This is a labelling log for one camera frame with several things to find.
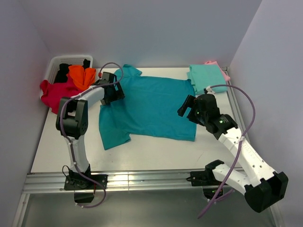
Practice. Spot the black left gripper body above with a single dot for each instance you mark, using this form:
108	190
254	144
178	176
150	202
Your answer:
115	95

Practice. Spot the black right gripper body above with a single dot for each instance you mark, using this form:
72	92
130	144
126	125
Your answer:
196	116

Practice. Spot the teal t shirt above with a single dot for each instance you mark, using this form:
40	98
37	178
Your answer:
149	108

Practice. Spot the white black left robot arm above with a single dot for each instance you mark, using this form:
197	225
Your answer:
73	120

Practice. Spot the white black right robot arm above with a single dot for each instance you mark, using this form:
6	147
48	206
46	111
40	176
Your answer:
261	185

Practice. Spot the folded mint t shirt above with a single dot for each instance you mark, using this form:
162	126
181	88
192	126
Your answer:
204	75

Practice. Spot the orange t shirt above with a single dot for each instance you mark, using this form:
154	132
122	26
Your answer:
82	77

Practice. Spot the folded pink t shirt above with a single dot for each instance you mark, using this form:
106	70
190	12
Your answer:
225	75

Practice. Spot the black t shirt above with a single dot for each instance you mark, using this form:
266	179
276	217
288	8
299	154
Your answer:
61	76

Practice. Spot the magenta t shirt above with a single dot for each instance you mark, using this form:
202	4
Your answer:
53	93

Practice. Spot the white plastic laundry basket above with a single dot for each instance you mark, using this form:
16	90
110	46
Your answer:
69	59

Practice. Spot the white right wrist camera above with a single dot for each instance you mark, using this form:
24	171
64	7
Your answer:
208	90

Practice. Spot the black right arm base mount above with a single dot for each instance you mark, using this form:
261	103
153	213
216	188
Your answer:
205	179

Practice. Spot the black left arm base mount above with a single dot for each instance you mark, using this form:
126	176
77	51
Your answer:
84	191

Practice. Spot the aluminium table edge rail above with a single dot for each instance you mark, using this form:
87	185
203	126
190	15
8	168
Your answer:
116	181

